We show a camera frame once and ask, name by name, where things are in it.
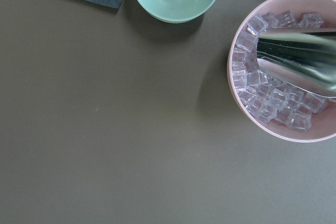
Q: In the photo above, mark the pink bowl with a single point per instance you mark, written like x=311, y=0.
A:
x=323, y=124

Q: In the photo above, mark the steel ice scoop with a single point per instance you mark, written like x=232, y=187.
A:
x=304, y=58

